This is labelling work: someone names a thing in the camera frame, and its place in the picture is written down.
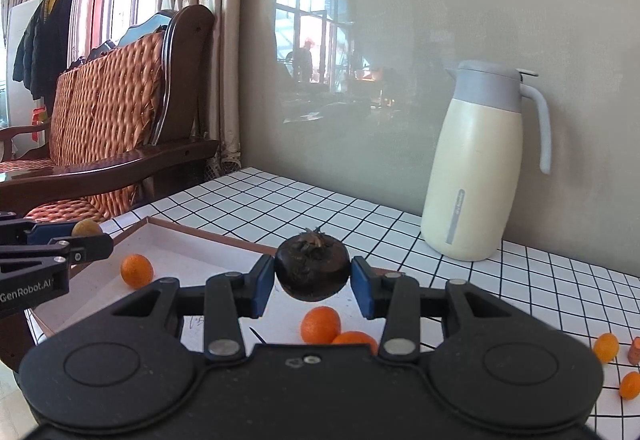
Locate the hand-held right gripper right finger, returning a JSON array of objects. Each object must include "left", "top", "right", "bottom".
[{"left": 350, "top": 256, "right": 513, "bottom": 363}]

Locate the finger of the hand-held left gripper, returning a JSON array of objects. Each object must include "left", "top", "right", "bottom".
[
  {"left": 0, "top": 234, "right": 114, "bottom": 283},
  {"left": 0, "top": 211, "right": 76, "bottom": 247}
]

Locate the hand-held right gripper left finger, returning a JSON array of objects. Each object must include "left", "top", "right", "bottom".
[{"left": 117, "top": 254, "right": 276, "bottom": 361}]

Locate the brownish kiwi fruit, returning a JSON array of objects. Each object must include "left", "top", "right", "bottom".
[{"left": 71, "top": 219, "right": 104, "bottom": 237}]

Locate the small orange tangerine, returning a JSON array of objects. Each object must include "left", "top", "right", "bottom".
[
  {"left": 120, "top": 253, "right": 155, "bottom": 290},
  {"left": 331, "top": 331, "right": 379, "bottom": 356},
  {"left": 618, "top": 371, "right": 640, "bottom": 401},
  {"left": 593, "top": 333, "right": 621, "bottom": 364},
  {"left": 300, "top": 306, "right": 342, "bottom": 345}
]

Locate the dark purple mangosteen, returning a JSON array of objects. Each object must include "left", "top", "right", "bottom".
[{"left": 276, "top": 227, "right": 352, "bottom": 298}]

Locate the shallow brown cardboard box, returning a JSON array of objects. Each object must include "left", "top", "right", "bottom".
[{"left": 24, "top": 216, "right": 406, "bottom": 347}]

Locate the red hanging ornament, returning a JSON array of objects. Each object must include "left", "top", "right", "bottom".
[{"left": 31, "top": 107, "right": 53, "bottom": 141}]

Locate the wooden sofa orange woven cushion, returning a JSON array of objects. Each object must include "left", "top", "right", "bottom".
[{"left": 0, "top": 4, "right": 219, "bottom": 226}]

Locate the cream thermos jug grey lid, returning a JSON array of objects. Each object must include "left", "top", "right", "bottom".
[{"left": 420, "top": 60, "right": 552, "bottom": 262}]

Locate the dark hanging jacket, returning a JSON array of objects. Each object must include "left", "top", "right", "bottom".
[{"left": 12, "top": 0, "right": 74, "bottom": 117}]

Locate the beige embroidered curtain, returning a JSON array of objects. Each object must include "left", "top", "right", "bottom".
[{"left": 65, "top": 0, "right": 246, "bottom": 171}]

